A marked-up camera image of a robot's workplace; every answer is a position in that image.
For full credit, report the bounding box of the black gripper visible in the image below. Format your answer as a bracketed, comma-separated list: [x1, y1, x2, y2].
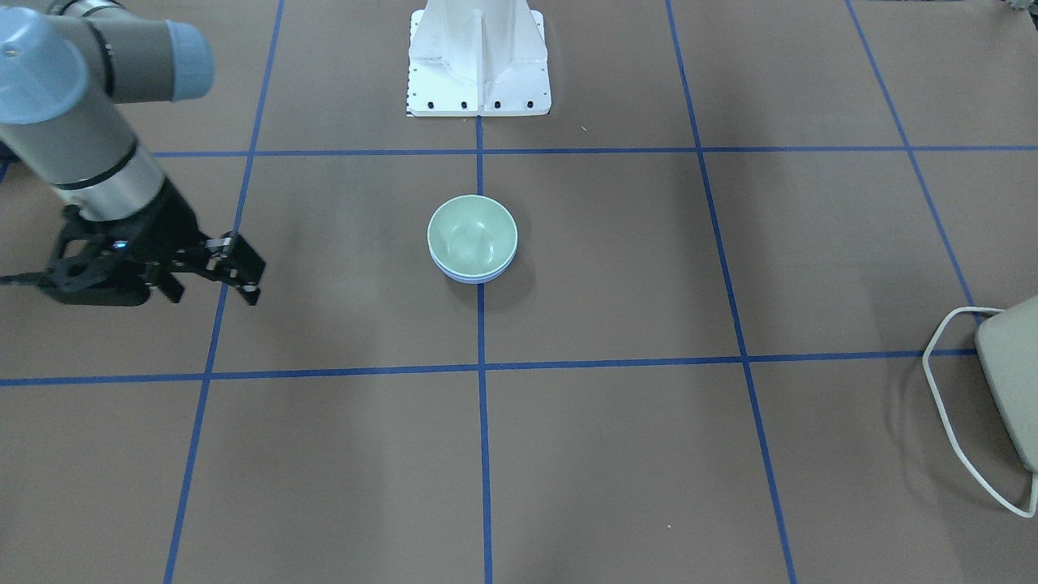
[122, 180, 267, 307]

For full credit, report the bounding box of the blue bowl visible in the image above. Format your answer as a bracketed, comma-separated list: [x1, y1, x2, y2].
[433, 257, 513, 285]

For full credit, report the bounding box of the green bowl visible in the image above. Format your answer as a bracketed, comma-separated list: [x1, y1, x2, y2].
[427, 195, 519, 276]

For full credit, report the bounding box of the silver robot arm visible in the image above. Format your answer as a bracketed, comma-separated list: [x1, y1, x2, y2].
[1, 1, 266, 307]

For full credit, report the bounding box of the cream toaster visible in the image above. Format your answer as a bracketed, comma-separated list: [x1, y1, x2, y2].
[975, 297, 1037, 473]

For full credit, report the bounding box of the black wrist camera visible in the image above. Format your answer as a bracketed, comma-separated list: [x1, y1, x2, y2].
[36, 204, 151, 307]

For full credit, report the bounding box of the white pedestal column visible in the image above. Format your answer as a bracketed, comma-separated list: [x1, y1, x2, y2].
[405, 1, 552, 118]

